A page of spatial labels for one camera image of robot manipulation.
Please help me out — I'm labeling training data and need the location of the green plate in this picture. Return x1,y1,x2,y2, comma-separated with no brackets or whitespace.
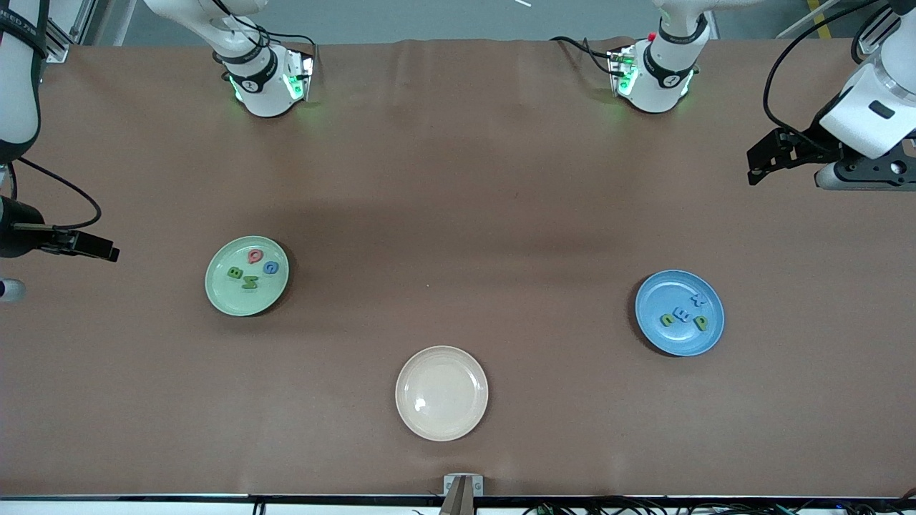
205,235,291,318

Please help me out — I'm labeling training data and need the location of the blue plate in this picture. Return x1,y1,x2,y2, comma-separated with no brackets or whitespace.
635,269,726,358

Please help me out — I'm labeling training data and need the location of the brown table cover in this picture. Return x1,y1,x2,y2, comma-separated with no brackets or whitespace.
0,37,916,498

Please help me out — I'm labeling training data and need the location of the beige plate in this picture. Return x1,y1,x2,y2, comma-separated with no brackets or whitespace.
395,345,489,442

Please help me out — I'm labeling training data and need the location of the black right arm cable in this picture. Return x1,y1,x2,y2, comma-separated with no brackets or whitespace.
11,157,102,231

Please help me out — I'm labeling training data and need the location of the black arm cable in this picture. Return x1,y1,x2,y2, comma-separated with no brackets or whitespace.
762,0,888,140
11,157,102,231

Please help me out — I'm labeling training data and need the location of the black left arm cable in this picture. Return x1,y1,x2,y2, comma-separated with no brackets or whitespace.
762,0,888,140

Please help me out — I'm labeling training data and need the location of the aluminium frame post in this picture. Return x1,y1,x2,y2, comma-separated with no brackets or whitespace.
855,11,892,54
43,0,97,64

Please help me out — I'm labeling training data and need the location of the black base power cable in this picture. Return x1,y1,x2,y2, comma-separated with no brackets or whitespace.
550,34,616,76

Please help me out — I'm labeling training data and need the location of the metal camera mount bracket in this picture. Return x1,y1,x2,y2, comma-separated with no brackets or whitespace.
440,474,484,515

